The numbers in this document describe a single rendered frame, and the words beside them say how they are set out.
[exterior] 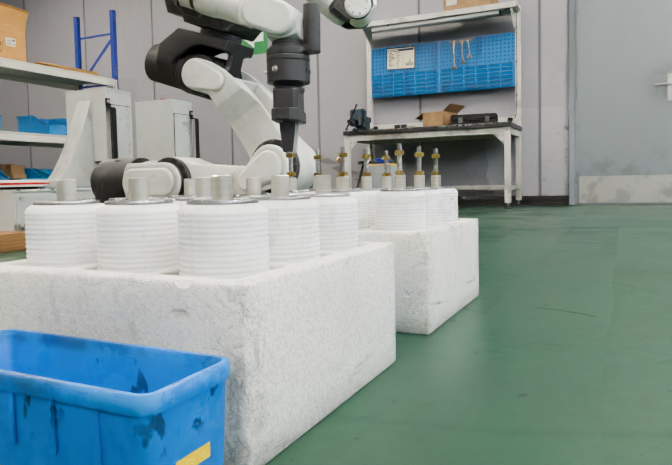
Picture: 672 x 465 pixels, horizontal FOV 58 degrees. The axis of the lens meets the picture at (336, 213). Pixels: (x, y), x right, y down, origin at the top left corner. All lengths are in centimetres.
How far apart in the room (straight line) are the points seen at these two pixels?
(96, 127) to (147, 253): 287
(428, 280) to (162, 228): 53
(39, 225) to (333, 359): 38
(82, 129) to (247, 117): 196
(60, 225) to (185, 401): 33
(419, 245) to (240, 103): 77
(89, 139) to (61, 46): 621
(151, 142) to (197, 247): 337
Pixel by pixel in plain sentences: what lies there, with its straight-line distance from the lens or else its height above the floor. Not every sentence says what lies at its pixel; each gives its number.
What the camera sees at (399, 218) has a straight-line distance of 110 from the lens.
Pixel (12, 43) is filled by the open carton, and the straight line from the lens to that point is 656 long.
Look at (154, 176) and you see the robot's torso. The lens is 178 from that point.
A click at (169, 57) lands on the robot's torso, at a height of 63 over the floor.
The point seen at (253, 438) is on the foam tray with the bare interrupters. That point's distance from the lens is 60.
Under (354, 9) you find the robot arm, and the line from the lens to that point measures 186.
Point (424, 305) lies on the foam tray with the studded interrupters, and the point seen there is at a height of 5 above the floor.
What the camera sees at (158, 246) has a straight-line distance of 69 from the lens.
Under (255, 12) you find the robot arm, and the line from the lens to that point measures 126.
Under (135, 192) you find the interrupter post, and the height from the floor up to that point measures 26.
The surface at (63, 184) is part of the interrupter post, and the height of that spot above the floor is 27.
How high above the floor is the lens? 27
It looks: 3 degrees down
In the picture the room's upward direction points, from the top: 1 degrees counter-clockwise
